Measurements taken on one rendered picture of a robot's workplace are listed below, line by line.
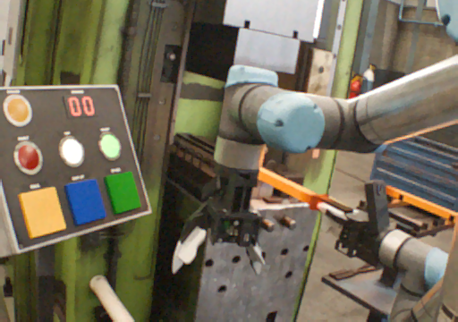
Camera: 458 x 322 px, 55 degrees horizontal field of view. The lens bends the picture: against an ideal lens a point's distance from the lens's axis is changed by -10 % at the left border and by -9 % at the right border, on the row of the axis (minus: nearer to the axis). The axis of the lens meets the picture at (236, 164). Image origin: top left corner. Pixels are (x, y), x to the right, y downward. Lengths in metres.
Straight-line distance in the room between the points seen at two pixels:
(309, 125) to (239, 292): 0.84
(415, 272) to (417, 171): 4.19
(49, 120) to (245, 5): 0.57
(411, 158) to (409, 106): 4.55
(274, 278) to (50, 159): 0.81
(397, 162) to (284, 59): 4.03
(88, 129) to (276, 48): 0.56
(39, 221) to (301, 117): 0.45
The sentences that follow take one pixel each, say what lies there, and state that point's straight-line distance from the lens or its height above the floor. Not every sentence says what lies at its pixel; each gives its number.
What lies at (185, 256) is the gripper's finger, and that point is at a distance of 0.77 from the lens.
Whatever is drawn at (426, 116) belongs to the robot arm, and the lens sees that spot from 0.57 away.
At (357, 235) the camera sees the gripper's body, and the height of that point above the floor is 0.99.
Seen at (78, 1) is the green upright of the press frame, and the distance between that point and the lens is 1.55.
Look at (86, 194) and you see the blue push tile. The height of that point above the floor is 1.02.
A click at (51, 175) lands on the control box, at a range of 0.84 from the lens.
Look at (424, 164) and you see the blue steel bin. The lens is 5.05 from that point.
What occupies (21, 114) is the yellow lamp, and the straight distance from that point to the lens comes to 0.84.
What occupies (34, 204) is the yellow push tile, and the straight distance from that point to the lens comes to 0.80.
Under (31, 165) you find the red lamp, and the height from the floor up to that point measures 1.08.
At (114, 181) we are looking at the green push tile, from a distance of 0.93.
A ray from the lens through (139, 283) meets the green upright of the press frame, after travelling 1.43.
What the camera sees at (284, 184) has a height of 1.01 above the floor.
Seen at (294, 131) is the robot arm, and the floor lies 1.23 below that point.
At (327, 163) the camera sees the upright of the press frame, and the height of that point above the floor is 0.97.
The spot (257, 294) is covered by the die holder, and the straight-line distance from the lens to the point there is 1.41.
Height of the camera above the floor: 1.32
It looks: 14 degrees down
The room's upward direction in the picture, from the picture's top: 10 degrees clockwise
